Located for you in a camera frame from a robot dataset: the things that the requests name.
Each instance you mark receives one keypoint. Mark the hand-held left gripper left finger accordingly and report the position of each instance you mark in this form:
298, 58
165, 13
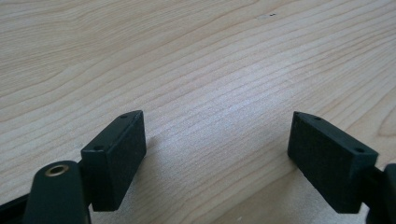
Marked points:
113, 165

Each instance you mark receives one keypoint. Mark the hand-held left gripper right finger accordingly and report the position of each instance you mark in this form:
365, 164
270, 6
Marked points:
327, 161

